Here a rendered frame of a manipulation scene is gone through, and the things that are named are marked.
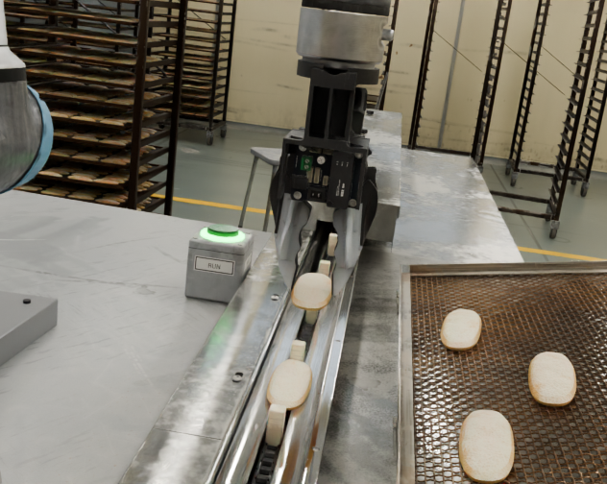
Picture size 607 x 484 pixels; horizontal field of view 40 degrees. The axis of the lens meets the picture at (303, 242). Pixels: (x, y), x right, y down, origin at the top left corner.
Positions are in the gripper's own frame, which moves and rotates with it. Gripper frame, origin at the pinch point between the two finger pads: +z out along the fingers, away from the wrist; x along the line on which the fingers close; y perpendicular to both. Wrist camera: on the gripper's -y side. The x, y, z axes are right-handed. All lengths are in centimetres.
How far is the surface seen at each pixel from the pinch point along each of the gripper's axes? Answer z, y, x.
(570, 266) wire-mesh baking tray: 1.2, -21.1, 28.3
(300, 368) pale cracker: 7.9, 3.9, 0.0
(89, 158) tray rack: 40, -226, -106
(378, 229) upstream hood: 6.1, -44.9, 5.7
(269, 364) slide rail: 8.9, 2.0, -3.2
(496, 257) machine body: 12, -62, 26
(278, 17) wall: -13, -700, -108
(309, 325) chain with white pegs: 10.1, -13.0, -0.7
